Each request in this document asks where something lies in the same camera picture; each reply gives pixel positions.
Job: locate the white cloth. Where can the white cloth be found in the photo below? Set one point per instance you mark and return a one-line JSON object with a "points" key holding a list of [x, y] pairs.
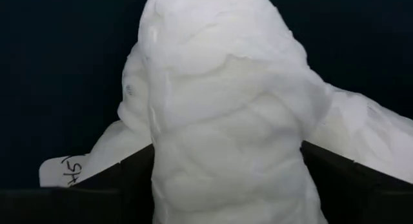
{"points": [[226, 104]]}

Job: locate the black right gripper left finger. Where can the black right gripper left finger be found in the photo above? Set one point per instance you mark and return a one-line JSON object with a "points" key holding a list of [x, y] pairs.
{"points": [[129, 191]]}

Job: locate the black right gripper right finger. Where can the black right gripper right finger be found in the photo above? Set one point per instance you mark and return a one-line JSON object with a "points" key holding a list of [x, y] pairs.
{"points": [[355, 195]]}

